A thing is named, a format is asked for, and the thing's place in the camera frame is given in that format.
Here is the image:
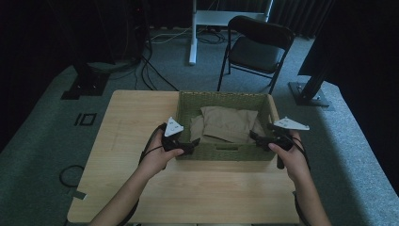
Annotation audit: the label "hand-held gripper cable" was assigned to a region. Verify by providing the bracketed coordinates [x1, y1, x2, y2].
[116, 122, 168, 226]
[276, 133, 312, 226]

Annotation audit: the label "person's right hand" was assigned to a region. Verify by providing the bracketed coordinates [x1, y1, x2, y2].
[267, 129, 311, 184]

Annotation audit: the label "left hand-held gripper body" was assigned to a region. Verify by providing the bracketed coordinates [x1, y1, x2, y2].
[161, 116, 189, 155]

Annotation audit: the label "dark curtain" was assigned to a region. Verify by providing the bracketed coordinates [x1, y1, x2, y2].
[269, 0, 333, 40]

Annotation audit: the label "white metal desk frame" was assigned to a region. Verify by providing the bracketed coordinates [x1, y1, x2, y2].
[187, 0, 275, 66]

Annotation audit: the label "dark computer tower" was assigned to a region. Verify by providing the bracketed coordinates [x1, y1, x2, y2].
[93, 0, 150, 64]

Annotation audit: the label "black folding chair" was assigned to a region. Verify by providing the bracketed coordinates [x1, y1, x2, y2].
[216, 15, 296, 95]

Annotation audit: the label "white floor cable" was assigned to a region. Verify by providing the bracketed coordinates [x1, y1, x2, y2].
[150, 25, 193, 45]

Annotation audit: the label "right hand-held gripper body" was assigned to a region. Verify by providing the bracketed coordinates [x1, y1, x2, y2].
[265, 116, 311, 152]

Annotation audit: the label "left hand-held gripper cable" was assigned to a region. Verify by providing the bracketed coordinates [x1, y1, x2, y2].
[116, 122, 168, 226]

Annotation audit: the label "black stand with square base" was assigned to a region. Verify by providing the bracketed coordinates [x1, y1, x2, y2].
[60, 60, 111, 101]

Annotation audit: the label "right hand-held gripper cable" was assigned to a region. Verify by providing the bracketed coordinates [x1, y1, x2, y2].
[276, 133, 312, 226]

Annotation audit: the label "person's left hand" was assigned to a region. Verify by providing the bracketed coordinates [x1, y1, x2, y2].
[137, 129, 185, 180]

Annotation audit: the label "khaki pants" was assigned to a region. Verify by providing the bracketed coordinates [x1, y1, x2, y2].
[189, 105, 266, 145]

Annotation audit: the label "black stand with bolted base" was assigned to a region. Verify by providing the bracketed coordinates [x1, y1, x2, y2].
[288, 62, 335, 112]

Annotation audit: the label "black floor cables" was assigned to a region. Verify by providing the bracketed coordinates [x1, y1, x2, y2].
[134, 43, 180, 92]

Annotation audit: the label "green woven basket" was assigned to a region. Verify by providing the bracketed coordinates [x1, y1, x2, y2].
[175, 90, 280, 162]

